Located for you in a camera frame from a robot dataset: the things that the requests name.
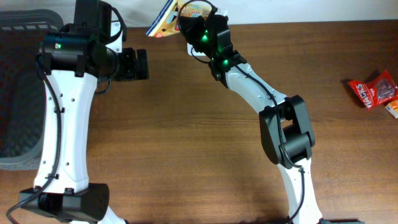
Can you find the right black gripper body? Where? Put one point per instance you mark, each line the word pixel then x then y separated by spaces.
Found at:
pixel 198 35

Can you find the yellow chips bag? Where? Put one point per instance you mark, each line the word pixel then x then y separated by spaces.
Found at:
pixel 167 21

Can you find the red Hacks candy bag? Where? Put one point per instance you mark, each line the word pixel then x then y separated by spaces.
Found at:
pixel 380 90

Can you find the orange tissue pack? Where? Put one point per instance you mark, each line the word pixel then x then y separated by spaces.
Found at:
pixel 392 108

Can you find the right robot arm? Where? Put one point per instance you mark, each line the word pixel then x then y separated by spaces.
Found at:
pixel 287 136

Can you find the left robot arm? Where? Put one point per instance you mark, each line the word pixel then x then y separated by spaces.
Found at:
pixel 72 62

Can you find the white barcode scanner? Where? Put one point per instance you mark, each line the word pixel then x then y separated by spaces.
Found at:
pixel 191 51

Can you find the grey plastic mesh basket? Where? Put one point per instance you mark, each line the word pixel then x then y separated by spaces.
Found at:
pixel 22 91

